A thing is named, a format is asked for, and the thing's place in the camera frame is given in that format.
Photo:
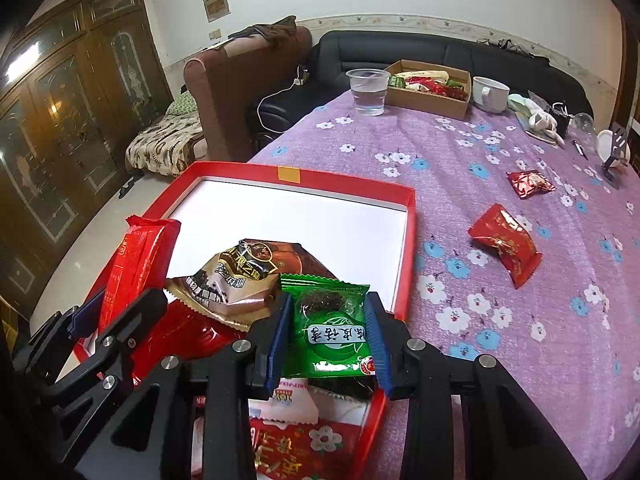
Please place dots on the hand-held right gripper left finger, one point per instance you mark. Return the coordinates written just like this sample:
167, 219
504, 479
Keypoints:
280, 340

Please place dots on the white paper bowl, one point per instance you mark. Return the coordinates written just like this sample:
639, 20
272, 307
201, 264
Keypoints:
604, 145

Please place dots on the clear glass jar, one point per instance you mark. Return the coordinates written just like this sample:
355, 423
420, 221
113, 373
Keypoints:
584, 125

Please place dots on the clear plastic water cup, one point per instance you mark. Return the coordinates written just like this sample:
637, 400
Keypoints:
367, 95

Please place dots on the small wall picture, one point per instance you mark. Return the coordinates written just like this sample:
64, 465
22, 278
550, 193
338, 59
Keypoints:
216, 6

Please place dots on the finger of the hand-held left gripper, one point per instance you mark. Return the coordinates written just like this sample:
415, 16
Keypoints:
87, 312
130, 320

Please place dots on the white crumpled cloth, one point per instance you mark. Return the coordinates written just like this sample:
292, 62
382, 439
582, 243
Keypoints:
540, 122

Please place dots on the brown snack packet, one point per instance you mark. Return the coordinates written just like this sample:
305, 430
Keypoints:
295, 257

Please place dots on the wooden glass door cabinet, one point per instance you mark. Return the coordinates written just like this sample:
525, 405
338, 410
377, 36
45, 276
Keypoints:
75, 125

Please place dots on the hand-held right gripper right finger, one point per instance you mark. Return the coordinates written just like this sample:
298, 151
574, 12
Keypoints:
375, 340

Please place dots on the small bright red snack packet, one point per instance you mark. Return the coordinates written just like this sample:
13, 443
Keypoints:
505, 242

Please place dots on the white mug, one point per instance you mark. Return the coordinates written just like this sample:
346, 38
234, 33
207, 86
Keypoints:
490, 95

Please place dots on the green pillow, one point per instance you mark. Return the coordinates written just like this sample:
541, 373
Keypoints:
182, 105

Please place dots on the pile of assorted snack packets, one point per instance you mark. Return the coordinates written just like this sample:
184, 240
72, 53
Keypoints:
430, 85

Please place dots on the black pouch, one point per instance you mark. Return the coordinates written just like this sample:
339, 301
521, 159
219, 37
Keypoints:
560, 120

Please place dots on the red picture snack packet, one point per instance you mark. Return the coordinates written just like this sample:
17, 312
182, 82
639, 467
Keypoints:
530, 184

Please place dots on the large red snack packet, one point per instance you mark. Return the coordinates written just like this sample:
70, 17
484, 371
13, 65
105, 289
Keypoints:
300, 452

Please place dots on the thin notebook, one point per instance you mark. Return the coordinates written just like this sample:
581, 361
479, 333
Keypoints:
542, 138

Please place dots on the red gift box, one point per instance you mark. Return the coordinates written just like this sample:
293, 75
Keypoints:
350, 185

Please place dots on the brown armchair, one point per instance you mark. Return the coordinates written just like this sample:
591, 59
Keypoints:
225, 100

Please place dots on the black phone stand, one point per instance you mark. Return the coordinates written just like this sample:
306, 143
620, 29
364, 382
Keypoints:
620, 140

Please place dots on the pink bear snack packet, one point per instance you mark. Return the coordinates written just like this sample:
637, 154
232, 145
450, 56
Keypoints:
287, 405

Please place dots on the dark brown jacket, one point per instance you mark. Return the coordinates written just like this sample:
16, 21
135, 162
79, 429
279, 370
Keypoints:
272, 32

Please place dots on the purple floral tablecloth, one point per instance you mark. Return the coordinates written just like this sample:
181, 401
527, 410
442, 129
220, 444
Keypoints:
450, 160

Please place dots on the green snack packet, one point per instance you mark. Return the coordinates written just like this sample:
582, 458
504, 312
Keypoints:
325, 330

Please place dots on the white wall socket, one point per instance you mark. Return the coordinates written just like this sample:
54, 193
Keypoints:
215, 35

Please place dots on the gold snack packet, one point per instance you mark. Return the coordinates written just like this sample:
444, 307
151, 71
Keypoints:
225, 280

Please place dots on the long red snack packet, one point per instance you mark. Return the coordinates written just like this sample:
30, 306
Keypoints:
142, 255

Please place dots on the cardboard box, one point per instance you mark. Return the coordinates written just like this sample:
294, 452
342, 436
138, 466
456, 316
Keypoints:
425, 102

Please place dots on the dark slipper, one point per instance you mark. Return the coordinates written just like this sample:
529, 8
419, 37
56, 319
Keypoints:
127, 187

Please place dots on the black leather sofa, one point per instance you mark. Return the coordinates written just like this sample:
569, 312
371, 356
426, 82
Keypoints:
400, 47

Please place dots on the purple black snack packet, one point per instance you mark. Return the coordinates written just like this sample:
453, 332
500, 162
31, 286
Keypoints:
345, 387

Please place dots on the patterned blanket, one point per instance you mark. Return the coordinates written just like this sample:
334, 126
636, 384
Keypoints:
160, 150

